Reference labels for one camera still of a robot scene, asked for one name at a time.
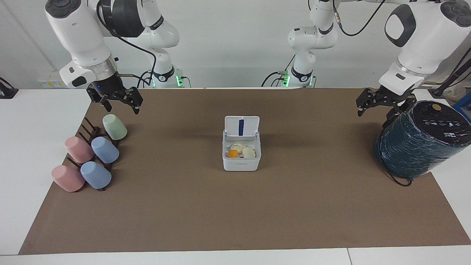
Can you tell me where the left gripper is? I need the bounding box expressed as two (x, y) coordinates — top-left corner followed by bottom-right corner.
(355, 85), (418, 128)

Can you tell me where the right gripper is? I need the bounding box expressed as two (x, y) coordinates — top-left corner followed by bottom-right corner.
(86, 75), (144, 115)

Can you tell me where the white trash can with lid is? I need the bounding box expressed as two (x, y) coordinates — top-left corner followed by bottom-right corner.
(222, 116), (262, 172)

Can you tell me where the green cup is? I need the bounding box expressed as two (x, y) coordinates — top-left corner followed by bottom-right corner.
(102, 114), (128, 141)

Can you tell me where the dark brown cup rack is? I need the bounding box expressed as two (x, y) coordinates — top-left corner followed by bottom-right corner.
(65, 117), (121, 192)

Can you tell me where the blue cup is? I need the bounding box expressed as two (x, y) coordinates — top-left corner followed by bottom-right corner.
(91, 136), (120, 165)
(80, 161), (112, 190)

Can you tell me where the pink cup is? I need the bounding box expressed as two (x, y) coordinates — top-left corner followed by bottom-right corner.
(51, 165), (86, 193)
(64, 136), (95, 164)

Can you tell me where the black stand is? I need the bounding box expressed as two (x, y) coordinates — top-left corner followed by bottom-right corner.
(0, 77), (19, 99)
(428, 47), (471, 97)

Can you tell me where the blue box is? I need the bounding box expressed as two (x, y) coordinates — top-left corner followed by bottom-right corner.
(451, 92), (471, 123)

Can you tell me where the dark green wire spool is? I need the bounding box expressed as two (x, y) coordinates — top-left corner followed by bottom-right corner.
(373, 100), (471, 179)

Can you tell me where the black cable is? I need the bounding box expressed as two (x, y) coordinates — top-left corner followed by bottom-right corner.
(332, 0), (387, 37)
(96, 0), (158, 89)
(378, 155), (414, 187)
(261, 54), (297, 88)

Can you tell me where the white wall socket strip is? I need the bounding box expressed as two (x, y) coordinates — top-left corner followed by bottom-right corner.
(36, 75), (65, 89)

